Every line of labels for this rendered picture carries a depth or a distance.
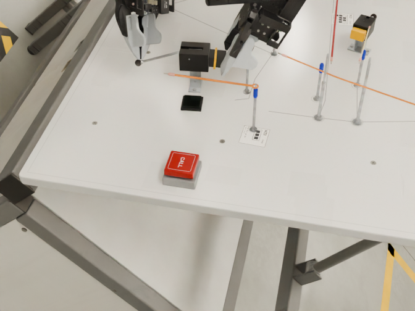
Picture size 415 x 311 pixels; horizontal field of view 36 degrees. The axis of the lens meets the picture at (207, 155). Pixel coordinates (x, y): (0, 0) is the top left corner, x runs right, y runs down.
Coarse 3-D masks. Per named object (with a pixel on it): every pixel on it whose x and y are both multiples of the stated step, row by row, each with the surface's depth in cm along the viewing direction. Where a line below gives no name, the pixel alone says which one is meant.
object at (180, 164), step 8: (176, 152) 109; (184, 152) 109; (168, 160) 107; (176, 160) 107; (184, 160) 107; (192, 160) 107; (168, 168) 106; (176, 168) 106; (184, 168) 106; (192, 168) 106; (184, 176) 106; (192, 176) 105
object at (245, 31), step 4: (248, 20) 112; (244, 24) 112; (248, 24) 111; (244, 28) 112; (248, 28) 112; (240, 32) 113; (244, 32) 112; (248, 32) 112; (240, 36) 112; (244, 36) 112; (248, 36) 112; (236, 40) 114; (240, 40) 112; (244, 40) 112; (236, 44) 113; (240, 44) 113; (232, 48) 114; (236, 48) 114; (240, 48) 114; (232, 52) 114; (236, 52) 115; (232, 56) 115; (236, 56) 115
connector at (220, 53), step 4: (212, 52) 122; (220, 52) 122; (224, 52) 122; (212, 56) 121; (220, 56) 121; (224, 56) 121; (212, 60) 121; (216, 60) 121; (220, 60) 121; (212, 64) 122; (216, 64) 121
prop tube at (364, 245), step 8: (368, 240) 125; (352, 248) 128; (360, 248) 127; (368, 248) 126; (336, 256) 131; (344, 256) 129; (352, 256) 129; (312, 264) 136; (320, 264) 134; (328, 264) 132; (336, 264) 132; (320, 272) 135
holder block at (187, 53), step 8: (184, 48) 122; (192, 48) 122; (200, 48) 121; (208, 48) 121; (184, 56) 120; (192, 56) 120; (200, 56) 120; (208, 56) 120; (184, 64) 121; (192, 64) 121; (200, 64) 121; (208, 64) 121
